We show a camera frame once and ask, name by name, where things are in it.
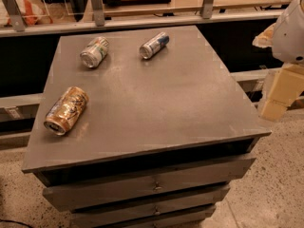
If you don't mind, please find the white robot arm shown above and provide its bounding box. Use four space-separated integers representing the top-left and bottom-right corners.
253 0 304 121

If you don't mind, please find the top grey drawer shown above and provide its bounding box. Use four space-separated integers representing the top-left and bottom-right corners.
43 154 255 211

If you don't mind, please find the clear acrylic panel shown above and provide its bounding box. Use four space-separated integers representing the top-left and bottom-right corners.
37 0 110 16

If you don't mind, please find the grey drawer cabinet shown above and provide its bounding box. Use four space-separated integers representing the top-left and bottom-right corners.
21 25 273 228

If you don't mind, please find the silver blue redbull can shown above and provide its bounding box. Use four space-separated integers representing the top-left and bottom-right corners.
140 32 169 60

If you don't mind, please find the middle metal rail bracket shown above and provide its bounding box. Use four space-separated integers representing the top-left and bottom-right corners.
91 0 105 27

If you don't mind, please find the left metal rail bracket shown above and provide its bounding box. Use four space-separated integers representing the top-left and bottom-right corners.
2 0 27 31

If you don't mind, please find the metal rail bracket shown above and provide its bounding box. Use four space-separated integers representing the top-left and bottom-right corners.
199 0 214 19
2 0 27 31
91 0 105 27

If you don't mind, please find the bottom grey drawer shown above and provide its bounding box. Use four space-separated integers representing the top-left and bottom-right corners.
103 204 216 228

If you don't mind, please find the right metal rail bracket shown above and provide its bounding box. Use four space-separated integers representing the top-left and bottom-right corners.
199 0 214 19

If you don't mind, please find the orange gold soda can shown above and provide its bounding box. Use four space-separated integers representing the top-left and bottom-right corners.
44 86 89 136

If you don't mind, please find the middle grey drawer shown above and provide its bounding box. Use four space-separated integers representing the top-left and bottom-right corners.
71 183 230 228

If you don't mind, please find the grey drawer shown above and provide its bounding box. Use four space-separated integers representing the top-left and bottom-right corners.
71 183 230 228
103 204 216 228
43 154 255 211

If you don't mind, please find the orange white bag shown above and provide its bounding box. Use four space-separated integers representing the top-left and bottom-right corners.
0 0 53 27

